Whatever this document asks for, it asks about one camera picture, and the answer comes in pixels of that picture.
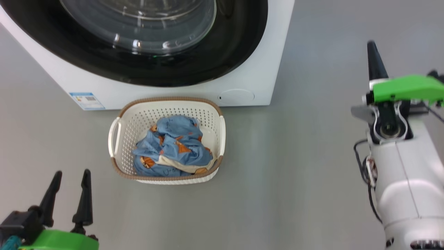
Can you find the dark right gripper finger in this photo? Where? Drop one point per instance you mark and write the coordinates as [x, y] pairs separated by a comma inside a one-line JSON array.
[[376, 64]]

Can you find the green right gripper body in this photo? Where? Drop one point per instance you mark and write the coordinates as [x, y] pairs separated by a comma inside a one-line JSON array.
[[406, 88]]

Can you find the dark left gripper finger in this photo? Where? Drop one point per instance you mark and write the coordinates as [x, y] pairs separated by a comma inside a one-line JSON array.
[[84, 205], [50, 201]]

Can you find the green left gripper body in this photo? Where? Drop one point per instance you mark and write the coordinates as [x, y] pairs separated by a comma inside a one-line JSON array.
[[59, 240]]

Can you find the blue patterned clothing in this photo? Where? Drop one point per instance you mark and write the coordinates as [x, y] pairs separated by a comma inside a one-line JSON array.
[[173, 146]]

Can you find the black round glass washer door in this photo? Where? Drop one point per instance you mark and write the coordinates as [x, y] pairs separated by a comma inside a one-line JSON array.
[[215, 59]]

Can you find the cream perforated laundry basket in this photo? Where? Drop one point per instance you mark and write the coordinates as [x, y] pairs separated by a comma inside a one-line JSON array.
[[138, 118]]

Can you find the white front-load washing machine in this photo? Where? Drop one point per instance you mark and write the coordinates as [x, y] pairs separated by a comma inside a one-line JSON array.
[[41, 66]]

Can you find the blue energy label sticker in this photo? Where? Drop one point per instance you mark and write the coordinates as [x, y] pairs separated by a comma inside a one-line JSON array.
[[86, 100]]

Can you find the round white filter cover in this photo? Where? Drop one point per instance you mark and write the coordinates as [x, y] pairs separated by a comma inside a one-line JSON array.
[[236, 96]]

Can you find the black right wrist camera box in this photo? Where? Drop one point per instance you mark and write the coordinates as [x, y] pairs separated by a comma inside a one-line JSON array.
[[435, 74]]

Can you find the teal left camera connector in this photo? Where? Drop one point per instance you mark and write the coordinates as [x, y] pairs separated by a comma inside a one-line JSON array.
[[10, 243]]

